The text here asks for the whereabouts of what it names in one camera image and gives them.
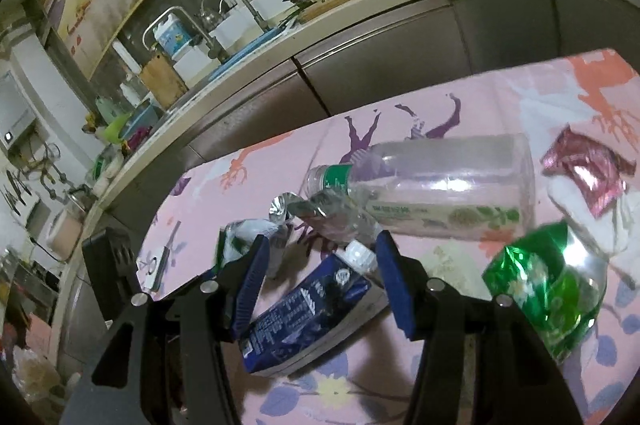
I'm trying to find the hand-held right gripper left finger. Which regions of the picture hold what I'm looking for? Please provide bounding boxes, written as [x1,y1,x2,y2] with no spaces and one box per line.
[60,232,273,425]

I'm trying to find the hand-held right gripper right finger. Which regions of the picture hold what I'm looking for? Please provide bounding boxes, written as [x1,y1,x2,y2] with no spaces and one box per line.
[375,230,586,425]

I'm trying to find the green and white wrapper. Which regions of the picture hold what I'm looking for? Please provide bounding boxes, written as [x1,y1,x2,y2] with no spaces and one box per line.
[216,217,281,276]

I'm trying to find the blue drink carton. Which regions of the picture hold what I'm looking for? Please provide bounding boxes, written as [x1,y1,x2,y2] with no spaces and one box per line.
[239,240,391,378]

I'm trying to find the crushed small clear bottle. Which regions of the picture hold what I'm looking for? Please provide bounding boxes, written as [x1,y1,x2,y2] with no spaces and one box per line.
[295,192,383,256]

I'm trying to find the large clear plastic bottle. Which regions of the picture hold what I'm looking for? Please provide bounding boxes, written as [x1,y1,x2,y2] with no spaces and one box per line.
[305,132,536,241]

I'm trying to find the green foil snack bag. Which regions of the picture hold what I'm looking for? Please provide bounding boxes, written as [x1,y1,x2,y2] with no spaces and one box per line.
[482,221,608,363]

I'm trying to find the pink foil wrapper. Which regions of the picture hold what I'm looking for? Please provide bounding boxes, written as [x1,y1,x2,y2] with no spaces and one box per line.
[542,125,636,218]

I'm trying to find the white tissue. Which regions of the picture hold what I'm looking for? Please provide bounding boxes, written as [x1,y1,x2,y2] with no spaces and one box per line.
[547,178,640,276]

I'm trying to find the pink jar with lid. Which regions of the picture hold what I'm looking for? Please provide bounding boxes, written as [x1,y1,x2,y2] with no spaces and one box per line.
[47,200,86,258]

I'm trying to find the lime green cloth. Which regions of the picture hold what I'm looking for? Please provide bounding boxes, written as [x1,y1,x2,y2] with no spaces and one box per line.
[100,112,133,143]

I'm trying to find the blue plastic basin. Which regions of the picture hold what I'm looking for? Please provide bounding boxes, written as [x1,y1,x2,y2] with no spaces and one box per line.
[120,102,156,141]

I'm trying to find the wooden chopping block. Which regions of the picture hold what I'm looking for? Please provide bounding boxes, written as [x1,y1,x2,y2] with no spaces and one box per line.
[137,52,188,111]

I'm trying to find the pink printed tablecloth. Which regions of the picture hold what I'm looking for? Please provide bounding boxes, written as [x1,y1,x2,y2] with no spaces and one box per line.
[137,48,640,425]

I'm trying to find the blue and white detergent jug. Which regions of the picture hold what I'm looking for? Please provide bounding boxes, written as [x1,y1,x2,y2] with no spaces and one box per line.
[152,16,193,56]

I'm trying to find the steel kitchen counter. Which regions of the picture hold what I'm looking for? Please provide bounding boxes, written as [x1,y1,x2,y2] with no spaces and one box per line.
[55,0,640,371]

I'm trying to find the low chrome faucet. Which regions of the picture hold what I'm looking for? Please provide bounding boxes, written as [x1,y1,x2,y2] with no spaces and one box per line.
[142,5,222,61]

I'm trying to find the white wall water heater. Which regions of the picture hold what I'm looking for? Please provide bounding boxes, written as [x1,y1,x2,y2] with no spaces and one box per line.
[0,72,37,151]

